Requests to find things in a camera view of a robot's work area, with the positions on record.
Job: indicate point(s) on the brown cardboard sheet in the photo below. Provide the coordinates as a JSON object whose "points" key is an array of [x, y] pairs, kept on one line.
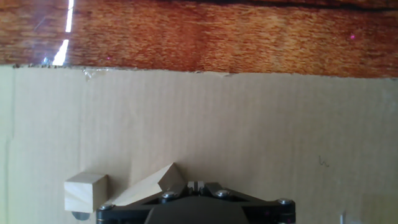
{"points": [[248, 130]]}

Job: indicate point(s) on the small wooden block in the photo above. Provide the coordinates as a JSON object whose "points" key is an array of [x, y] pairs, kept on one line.
{"points": [[84, 193]]}

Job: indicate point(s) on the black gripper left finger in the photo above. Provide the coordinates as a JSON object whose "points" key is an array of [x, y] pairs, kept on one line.
{"points": [[124, 214]]}

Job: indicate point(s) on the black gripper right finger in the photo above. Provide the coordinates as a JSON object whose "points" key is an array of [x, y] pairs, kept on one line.
{"points": [[270, 213]]}

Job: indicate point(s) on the large wooden block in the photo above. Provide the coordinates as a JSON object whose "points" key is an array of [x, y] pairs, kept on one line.
{"points": [[146, 186]]}

